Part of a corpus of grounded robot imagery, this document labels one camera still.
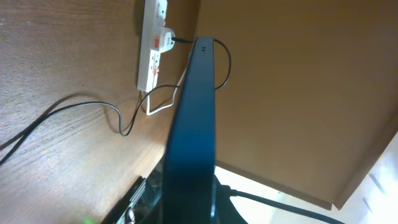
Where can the white USB charger plug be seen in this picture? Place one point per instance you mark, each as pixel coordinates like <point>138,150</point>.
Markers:
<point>161,39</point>

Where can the blue Galaxy smartphone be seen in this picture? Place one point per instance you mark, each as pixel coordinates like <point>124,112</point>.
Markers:
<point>188,188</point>

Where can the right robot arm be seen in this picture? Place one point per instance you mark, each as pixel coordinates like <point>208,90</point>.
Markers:
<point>139,200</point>

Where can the white power strip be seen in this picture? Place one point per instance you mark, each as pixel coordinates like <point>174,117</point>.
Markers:
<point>149,60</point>

